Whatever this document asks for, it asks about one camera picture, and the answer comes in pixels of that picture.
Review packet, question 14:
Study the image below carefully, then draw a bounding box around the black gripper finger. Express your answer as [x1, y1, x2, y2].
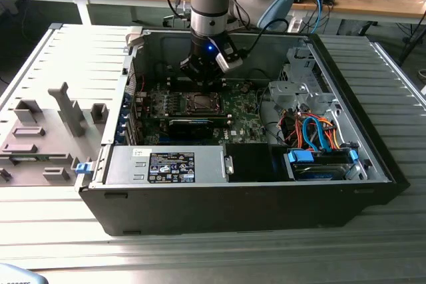
[180, 55, 208, 92]
[204, 61, 224, 94]

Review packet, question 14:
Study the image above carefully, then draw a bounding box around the silver CPU chip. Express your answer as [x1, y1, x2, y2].
[194, 94, 214, 108]

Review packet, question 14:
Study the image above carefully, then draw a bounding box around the metal socket cover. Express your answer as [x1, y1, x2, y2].
[186, 92, 223, 114]

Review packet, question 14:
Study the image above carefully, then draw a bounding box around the CPU socket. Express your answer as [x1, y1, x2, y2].
[184, 90, 224, 114]

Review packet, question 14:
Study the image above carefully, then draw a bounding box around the green motherboard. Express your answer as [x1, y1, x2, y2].
[132, 79, 270, 147]

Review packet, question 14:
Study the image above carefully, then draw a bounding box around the black graphics card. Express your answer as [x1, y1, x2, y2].
[166, 117, 216, 140]

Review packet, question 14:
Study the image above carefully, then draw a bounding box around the metal disk bay cage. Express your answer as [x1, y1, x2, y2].
[268, 46, 337, 116]

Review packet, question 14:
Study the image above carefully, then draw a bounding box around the white plug box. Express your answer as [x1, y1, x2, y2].
[288, 17, 304, 34]

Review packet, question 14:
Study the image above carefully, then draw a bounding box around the silver power supply unit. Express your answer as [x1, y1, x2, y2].
[103, 146, 231, 186]

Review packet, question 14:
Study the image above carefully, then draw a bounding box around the black PC case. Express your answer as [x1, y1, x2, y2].
[77, 26, 410, 237]

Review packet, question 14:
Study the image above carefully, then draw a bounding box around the hard disk blue carrier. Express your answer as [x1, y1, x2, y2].
[284, 148, 359, 182]

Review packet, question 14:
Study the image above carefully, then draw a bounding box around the grey parts rack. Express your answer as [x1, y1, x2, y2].
[0, 80, 112, 188]

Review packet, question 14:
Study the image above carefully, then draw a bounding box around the grey rounded device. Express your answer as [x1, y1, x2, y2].
[0, 262, 46, 284]

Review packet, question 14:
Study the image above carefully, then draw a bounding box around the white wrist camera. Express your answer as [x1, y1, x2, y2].
[208, 36, 244, 73]

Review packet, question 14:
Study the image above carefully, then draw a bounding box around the black camera cable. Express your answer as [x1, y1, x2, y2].
[239, 18, 290, 58]

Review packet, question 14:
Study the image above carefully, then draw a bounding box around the silver metal latch bracket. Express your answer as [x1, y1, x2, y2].
[222, 153, 236, 176]

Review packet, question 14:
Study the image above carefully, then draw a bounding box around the blue data wire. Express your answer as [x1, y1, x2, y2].
[301, 116, 329, 154]

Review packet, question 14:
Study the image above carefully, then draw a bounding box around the orange wire bundle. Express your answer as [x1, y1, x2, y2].
[281, 114, 344, 150]

